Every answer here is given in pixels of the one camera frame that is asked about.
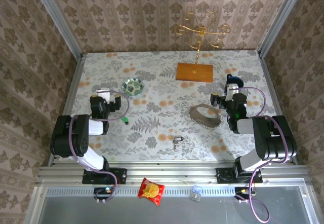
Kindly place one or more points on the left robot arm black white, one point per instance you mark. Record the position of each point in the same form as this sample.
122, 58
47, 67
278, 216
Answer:
71, 137

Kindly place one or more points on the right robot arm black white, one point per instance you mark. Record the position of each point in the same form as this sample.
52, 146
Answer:
276, 137

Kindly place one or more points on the green key tag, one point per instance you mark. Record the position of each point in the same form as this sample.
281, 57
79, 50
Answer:
124, 119

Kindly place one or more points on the blue mug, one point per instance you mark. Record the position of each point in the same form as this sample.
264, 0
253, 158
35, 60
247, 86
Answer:
238, 80

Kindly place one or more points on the leaf pattern bowl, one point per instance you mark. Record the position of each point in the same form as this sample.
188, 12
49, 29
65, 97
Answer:
132, 87

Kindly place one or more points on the gold hook stand wooden base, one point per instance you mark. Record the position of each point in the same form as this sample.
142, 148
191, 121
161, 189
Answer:
195, 73

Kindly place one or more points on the small black connector board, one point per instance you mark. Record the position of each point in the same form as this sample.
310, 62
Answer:
243, 191
103, 190

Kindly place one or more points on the small clear blue plastic box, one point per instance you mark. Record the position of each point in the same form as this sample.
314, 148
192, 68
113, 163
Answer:
196, 192

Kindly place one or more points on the red snack packet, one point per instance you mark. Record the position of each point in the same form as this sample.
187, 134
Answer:
151, 191

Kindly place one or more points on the grey metal panel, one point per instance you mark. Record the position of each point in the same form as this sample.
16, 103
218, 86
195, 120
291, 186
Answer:
177, 211

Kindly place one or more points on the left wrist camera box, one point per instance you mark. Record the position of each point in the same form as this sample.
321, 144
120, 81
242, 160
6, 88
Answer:
103, 94

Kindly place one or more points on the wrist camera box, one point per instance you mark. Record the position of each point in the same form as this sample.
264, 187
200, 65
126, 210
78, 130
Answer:
232, 92
103, 94

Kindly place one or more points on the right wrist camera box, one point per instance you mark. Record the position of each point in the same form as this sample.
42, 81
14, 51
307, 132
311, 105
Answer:
232, 92

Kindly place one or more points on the aluminium table side rail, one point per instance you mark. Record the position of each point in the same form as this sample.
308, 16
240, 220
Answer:
73, 82
270, 82

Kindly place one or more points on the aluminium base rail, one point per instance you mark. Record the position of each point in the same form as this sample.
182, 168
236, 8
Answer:
172, 173

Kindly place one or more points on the aluminium frame post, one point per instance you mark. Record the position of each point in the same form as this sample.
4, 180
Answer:
281, 18
58, 18

